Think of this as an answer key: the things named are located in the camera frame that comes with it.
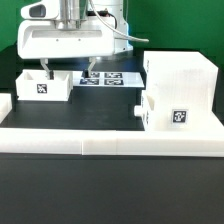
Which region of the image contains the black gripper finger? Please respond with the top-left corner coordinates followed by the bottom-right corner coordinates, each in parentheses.
top-left (40, 58), bottom-right (54, 80)
top-left (83, 57), bottom-right (96, 79)

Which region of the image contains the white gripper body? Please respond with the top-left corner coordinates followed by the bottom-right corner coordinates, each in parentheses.
top-left (17, 0), bottom-right (115, 59)

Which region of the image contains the white drawer tagged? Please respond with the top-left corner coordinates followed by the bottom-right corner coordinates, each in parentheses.
top-left (134, 91), bottom-right (154, 131)
top-left (16, 69), bottom-right (73, 101)

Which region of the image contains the white drawer front tagged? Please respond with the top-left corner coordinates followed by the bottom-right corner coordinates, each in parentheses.
top-left (134, 91), bottom-right (154, 131)

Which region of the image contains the white drawer cabinet box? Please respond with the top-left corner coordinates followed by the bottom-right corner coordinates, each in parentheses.
top-left (142, 51), bottom-right (222, 131)

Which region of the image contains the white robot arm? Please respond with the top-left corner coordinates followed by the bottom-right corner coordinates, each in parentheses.
top-left (17, 0), bottom-right (148, 79)

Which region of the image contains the white marker tag sheet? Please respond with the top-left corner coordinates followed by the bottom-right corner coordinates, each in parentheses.
top-left (73, 71), bottom-right (144, 88)

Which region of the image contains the white foam border wall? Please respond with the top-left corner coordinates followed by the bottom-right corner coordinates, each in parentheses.
top-left (0, 93), bottom-right (224, 157)

